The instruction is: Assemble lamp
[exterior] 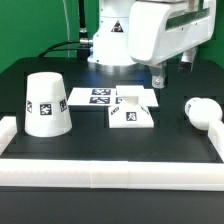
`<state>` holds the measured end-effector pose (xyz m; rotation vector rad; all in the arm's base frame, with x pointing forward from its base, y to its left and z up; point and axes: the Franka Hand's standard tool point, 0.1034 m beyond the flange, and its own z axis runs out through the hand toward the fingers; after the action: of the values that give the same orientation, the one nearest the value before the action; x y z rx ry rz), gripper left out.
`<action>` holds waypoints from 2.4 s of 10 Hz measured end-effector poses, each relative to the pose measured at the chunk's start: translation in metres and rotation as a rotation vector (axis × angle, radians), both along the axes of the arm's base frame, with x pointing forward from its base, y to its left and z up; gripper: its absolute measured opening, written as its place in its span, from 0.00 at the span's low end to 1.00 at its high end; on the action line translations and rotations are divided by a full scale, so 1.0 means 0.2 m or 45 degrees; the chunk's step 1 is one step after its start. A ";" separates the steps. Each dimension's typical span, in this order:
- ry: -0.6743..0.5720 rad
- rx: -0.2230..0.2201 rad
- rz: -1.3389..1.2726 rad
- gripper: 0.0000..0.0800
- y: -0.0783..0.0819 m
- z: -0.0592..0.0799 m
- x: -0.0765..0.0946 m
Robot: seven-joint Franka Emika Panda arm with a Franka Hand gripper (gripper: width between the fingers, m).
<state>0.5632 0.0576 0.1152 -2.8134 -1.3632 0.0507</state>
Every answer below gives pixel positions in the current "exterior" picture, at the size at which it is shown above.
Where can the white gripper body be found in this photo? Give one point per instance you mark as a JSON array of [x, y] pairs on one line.
[[159, 30]]

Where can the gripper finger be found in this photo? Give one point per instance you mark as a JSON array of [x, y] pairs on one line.
[[158, 75], [187, 60]]

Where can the white lamp base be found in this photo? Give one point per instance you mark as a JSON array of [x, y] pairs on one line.
[[129, 113]]

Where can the white lamp bulb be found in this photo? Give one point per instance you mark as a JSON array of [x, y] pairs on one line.
[[201, 111]]

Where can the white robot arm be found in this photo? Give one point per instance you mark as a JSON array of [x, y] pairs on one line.
[[110, 43]]

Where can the white lamp shade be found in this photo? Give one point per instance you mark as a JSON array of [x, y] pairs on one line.
[[47, 112]]

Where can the white marker sheet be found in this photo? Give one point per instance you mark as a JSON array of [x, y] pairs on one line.
[[107, 97]]

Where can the white right fence piece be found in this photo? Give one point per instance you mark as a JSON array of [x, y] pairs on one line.
[[216, 136]]

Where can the white fence piece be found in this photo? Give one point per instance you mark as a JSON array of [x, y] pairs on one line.
[[8, 130], [216, 136]]

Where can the white left fence piece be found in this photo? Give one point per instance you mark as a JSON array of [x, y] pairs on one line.
[[8, 130]]

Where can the white front fence rail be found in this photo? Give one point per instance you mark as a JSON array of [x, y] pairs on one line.
[[112, 174]]

